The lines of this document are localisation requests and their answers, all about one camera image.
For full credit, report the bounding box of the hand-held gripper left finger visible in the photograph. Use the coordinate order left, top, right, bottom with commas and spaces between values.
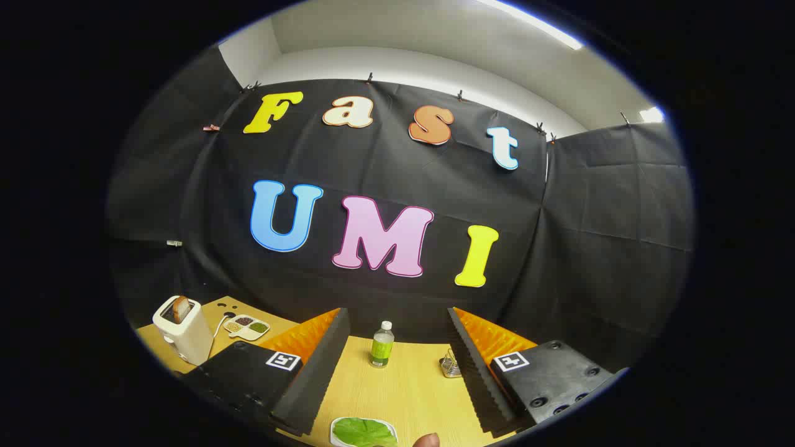
180, 307, 352, 437

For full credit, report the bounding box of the clear bottle with green label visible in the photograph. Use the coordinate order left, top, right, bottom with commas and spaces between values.
370, 320, 396, 368

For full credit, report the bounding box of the white divided dish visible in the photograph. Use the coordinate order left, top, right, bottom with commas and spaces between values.
222, 314, 271, 341

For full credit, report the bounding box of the metal wire basket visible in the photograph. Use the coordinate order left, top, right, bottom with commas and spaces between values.
438, 349, 463, 379

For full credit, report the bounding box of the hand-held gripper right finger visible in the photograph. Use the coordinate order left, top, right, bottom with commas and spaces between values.
447, 307, 629, 438

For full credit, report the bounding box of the white square plate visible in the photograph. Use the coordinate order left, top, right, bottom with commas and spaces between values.
330, 417, 399, 447

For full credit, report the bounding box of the white toaster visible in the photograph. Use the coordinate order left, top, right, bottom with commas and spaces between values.
152, 296, 215, 367

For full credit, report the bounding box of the green lettuce leaf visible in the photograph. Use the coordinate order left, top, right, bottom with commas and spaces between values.
334, 418, 398, 447

